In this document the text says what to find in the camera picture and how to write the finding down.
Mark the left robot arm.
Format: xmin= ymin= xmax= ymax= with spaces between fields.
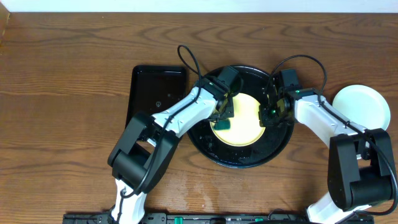
xmin=108 ymin=77 xmax=243 ymax=223

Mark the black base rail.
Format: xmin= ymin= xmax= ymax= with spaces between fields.
xmin=62 ymin=212 xmax=376 ymax=224

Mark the black round tray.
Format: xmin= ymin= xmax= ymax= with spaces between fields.
xmin=187 ymin=65 xmax=294 ymax=168

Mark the green yellow sponge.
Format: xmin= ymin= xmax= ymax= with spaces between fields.
xmin=213 ymin=118 xmax=231 ymax=131

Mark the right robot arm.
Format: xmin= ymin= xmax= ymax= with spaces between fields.
xmin=259 ymin=88 xmax=397 ymax=223

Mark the black rectangular tray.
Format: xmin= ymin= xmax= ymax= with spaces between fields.
xmin=126 ymin=65 xmax=188 ymax=123

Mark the yellow plate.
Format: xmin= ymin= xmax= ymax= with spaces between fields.
xmin=210 ymin=93 xmax=266 ymax=147

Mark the light green plate front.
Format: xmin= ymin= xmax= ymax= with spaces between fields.
xmin=332 ymin=85 xmax=391 ymax=130

